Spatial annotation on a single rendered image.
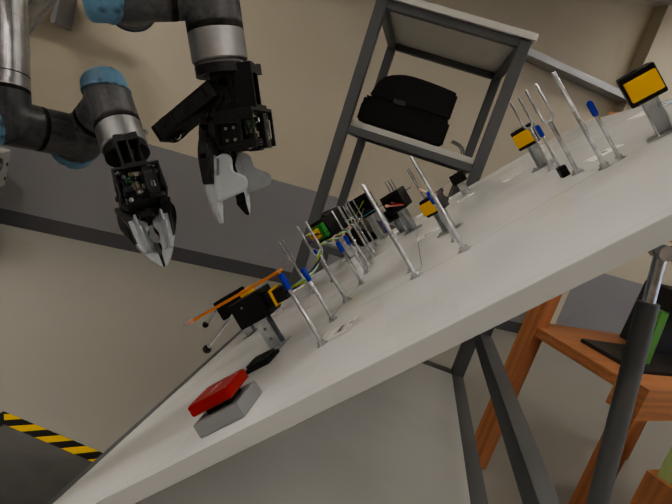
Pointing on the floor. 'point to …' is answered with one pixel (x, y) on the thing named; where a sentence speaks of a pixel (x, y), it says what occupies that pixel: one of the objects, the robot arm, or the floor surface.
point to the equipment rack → (416, 32)
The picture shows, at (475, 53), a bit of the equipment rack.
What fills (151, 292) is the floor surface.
